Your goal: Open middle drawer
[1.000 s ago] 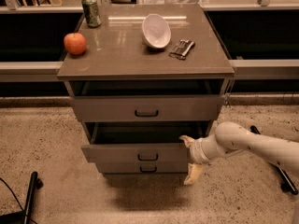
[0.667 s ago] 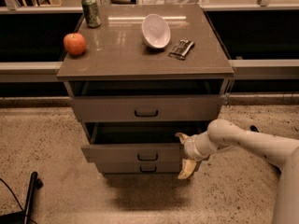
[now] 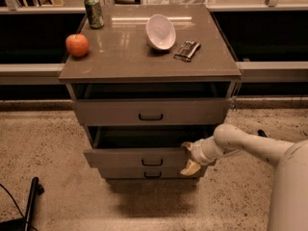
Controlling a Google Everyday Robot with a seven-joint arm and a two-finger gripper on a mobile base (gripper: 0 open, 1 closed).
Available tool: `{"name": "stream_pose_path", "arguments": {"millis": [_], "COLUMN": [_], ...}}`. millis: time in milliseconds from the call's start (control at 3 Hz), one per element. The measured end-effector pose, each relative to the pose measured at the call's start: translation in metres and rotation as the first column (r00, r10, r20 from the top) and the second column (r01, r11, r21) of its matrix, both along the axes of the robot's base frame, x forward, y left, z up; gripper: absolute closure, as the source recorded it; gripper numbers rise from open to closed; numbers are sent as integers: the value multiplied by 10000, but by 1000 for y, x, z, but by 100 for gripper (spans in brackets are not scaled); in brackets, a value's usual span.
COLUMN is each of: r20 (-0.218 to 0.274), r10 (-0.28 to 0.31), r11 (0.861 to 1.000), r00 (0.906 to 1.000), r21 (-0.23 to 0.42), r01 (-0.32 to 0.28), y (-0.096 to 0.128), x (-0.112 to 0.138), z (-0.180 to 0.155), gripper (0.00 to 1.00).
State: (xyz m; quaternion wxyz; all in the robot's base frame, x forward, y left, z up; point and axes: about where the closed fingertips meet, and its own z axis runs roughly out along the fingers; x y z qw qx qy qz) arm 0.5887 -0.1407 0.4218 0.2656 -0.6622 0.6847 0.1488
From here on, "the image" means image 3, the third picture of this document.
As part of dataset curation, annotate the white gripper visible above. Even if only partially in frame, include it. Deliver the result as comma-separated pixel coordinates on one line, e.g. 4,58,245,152
180,139,216,176

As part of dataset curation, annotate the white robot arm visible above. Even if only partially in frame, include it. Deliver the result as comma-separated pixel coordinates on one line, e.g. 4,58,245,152
181,123,308,231

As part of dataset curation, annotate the grey drawer cabinet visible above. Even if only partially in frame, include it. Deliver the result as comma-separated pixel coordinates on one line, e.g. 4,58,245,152
58,4,243,187

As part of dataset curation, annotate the grey top drawer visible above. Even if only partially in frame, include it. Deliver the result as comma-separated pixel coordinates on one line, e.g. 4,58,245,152
72,98,230,126

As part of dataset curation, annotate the black right base leg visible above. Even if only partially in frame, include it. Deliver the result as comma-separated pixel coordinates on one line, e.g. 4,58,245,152
258,129,268,138

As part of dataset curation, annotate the black base leg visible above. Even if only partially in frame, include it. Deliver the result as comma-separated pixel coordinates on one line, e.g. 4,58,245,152
0,177,44,231
258,129,268,138

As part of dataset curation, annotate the grey metal railing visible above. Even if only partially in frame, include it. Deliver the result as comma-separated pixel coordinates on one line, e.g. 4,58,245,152
0,0,308,85

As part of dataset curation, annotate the dark snack bar packet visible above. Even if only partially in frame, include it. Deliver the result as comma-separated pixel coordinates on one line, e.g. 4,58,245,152
173,40,201,63

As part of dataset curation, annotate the white bowl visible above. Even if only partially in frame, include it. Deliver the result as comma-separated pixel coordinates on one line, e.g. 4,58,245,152
145,14,176,51

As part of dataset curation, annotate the red apple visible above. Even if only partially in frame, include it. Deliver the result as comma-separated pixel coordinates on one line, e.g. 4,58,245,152
65,34,89,57

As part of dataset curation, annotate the green soda can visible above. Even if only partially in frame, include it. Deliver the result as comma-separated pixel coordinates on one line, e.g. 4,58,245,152
84,0,104,29

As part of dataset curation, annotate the black left base leg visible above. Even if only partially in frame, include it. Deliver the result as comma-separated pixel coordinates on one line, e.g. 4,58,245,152
0,177,44,231

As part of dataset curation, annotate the black cable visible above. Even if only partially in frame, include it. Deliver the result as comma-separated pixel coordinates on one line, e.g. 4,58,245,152
0,182,39,231

